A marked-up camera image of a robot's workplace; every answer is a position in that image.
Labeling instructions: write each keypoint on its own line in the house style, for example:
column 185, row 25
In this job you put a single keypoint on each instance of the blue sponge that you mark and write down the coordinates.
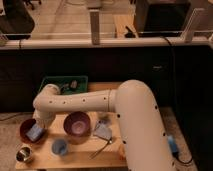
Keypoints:
column 35, row 132

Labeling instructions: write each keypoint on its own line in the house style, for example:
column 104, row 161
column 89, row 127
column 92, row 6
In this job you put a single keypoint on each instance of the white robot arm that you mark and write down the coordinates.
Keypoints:
column 142, row 129

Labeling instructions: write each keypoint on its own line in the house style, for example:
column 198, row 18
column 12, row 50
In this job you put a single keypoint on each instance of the purple bowl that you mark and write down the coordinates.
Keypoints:
column 77, row 124

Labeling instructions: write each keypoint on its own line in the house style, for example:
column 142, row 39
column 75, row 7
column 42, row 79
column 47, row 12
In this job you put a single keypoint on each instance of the dark red bowl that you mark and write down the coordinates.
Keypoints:
column 26, row 126

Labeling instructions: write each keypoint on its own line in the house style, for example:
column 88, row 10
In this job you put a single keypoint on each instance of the green plastic bin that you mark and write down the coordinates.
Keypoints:
column 68, row 85

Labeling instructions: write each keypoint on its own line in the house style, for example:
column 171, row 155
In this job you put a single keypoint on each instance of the grey folded cloth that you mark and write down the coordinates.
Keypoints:
column 102, row 131

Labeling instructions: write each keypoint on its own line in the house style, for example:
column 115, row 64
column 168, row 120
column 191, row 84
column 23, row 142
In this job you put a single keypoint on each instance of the metal spoon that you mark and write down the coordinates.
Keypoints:
column 94, row 154

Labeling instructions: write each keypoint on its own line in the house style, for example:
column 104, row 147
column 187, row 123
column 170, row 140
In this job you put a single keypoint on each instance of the blue cup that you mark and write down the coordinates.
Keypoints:
column 59, row 147

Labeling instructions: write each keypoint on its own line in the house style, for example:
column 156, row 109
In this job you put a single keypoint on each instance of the black cabinet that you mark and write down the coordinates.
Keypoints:
column 160, row 15

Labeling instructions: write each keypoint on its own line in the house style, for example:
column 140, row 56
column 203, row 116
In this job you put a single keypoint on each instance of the blue object on floor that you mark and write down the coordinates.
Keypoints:
column 173, row 145

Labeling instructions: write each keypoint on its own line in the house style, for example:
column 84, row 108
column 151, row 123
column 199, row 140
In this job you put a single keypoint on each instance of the small metal cup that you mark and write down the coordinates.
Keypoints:
column 24, row 155

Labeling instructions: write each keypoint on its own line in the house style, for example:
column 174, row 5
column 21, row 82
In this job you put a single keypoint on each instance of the black office chair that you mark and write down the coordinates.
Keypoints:
column 16, row 19

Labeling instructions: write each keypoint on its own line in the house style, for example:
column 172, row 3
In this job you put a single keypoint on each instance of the grey metal post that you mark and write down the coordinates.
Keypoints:
column 95, row 28

